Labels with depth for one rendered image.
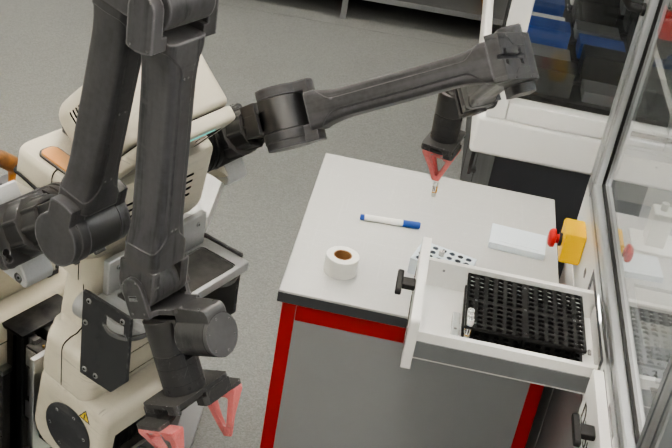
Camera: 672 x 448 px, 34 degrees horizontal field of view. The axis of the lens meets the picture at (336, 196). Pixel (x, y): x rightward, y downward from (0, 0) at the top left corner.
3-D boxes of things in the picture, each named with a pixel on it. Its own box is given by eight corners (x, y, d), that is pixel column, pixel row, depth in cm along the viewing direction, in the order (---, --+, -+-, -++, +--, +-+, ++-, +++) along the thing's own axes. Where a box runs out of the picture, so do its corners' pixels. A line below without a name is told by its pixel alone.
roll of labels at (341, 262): (355, 263, 237) (358, 247, 235) (357, 281, 231) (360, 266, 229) (323, 259, 237) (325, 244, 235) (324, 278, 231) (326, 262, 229)
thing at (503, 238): (487, 247, 251) (489, 241, 250) (491, 228, 258) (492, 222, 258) (543, 261, 249) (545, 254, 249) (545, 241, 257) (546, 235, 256)
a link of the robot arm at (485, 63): (516, 15, 166) (532, 81, 166) (528, 25, 179) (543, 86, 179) (246, 92, 179) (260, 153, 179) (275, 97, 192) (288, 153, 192)
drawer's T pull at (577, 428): (572, 448, 176) (574, 441, 175) (570, 417, 182) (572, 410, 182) (594, 452, 176) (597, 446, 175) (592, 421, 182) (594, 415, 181)
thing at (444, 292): (411, 359, 200) (418, 332, 197) (422, 280, 222) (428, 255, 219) (632, 406, 198) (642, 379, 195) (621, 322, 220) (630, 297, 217)
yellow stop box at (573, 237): (554, 261, 235) (563, 233, 231) (553, 244, 241) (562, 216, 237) (578, 266, 234) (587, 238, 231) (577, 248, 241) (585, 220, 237)
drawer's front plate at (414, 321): (399, 369, 199) (410, 320, 194) (413, 280, 224) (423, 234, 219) (409, 371, 199) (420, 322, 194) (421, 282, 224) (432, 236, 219)
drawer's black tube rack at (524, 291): (457, 353, 203) (464, 325, 200) (461, 299, 218) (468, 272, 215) (577, 379, 202) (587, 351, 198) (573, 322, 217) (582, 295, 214)
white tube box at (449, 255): (407, 272, 237) (410, 257, 235) (420, 254, 244) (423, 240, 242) (461, 292, 234) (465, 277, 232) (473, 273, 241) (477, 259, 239)
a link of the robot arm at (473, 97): (493, 28, 175) (509, 96, 175) (528, 20, 176) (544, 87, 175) (449, 72, 218) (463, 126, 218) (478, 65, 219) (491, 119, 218)
